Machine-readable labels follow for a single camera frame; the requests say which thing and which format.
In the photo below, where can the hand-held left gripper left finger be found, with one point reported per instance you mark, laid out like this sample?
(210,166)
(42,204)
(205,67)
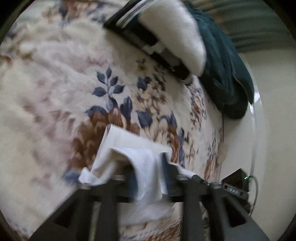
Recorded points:
(131,185)

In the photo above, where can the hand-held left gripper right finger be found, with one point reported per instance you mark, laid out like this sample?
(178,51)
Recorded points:
(166,178)

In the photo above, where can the white t-shirt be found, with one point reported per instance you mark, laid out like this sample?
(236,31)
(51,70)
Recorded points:
(143,162)

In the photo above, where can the dark teal garment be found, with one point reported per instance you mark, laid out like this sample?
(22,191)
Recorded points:
(222,81)

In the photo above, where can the floral bed blanket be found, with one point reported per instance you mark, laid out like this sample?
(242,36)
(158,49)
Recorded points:
(69,81)

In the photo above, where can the dark striped folded garment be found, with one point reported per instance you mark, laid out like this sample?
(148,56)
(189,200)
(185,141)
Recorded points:
(138,34)

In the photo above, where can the white folded garment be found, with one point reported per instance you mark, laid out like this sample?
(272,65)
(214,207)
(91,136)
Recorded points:
(175,30)

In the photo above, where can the teal curtain with yellow band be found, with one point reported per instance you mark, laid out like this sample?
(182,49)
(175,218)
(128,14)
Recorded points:
(242,27)

